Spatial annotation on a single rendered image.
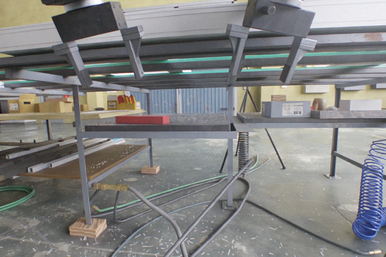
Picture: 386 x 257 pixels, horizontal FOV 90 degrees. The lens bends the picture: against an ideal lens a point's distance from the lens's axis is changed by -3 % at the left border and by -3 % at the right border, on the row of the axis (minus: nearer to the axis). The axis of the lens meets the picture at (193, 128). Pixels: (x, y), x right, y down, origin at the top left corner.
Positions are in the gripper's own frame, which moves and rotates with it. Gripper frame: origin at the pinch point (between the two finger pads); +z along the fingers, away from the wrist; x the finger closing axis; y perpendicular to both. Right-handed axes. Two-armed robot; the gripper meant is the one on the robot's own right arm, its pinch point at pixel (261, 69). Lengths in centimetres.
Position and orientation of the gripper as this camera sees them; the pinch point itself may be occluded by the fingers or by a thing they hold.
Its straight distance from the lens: 50.9
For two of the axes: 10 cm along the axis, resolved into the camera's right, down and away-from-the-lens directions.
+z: -1.6, 8.6, 4.9
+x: 9.8, 0.7, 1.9
